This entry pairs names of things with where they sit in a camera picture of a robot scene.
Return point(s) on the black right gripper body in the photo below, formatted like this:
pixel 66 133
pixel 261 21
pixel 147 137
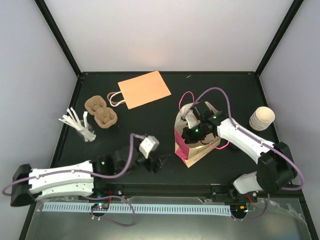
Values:
pixel 197 135

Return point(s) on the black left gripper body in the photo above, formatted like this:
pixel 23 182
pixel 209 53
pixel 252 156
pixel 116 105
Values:
pixel 150 165

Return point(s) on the cream cakes paper bag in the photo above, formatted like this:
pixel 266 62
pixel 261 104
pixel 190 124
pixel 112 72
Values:
pixel 192 153

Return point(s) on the brown pulp cup carriers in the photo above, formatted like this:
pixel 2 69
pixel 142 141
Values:
pixel 104 116

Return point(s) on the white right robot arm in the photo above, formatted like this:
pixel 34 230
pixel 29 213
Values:
pixel 274 170

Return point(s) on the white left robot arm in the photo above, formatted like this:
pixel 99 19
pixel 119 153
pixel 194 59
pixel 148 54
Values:
pixel 82 179

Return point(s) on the plain brown paper bag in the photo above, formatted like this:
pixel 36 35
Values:
pixel 139 91

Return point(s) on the stack of paper cups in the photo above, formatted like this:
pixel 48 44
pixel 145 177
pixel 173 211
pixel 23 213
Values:
pixel 262 118

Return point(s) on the white straws bundle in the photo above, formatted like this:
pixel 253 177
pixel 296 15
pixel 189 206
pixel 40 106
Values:
pixel 82 127

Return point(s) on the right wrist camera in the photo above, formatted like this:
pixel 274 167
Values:
pixel 190 120

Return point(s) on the light blue cable duct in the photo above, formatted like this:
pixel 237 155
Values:
pixel 120 208

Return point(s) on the black frame post right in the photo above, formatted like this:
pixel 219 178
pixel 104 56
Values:
pixel 283 27

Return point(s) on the black frame post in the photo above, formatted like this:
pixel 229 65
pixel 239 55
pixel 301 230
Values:
pixel 283 27
pixel 48 17

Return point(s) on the black frame post left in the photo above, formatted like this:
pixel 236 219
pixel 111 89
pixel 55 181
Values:
pixel 48 17

